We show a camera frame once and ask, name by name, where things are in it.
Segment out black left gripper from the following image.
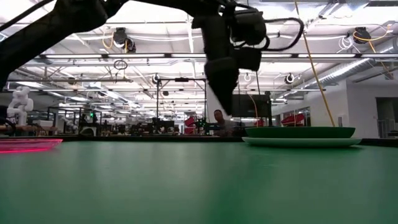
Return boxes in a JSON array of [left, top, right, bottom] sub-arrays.
[[192, 12, 262, 116]]

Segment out black camera stand frame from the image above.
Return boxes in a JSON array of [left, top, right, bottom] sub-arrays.
[[150, 72, 208, 125]]

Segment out dark green plastic plate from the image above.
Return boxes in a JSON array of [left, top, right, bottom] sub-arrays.
[[244, 126, 356, 139]]

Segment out black ceiling cable reel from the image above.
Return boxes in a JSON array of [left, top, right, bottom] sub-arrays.
[[352, 27, 373, 45], [111, 27, 137, 54]]

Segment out clear pink plastic plate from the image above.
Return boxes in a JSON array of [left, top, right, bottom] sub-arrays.
[[0, 138, 63, 154]]

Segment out large pale grey plate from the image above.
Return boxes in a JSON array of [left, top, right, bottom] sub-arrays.
[[241, 136, 363, 148]]

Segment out yellow hanging power cable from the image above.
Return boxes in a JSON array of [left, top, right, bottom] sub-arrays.
[[293, 0, 337, 128]]

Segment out black hanging cable loop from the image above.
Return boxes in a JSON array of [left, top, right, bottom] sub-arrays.
[[113, 59, 129, 71]]

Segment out green table mat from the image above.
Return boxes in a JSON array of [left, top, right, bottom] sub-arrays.
[[0, 141, 398, 224]]

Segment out red storage bins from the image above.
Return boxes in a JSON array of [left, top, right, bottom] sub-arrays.
[[280, 113, 307, 128]]

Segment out person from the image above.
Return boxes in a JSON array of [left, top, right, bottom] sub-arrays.
[[212, 109, 238, 138]]

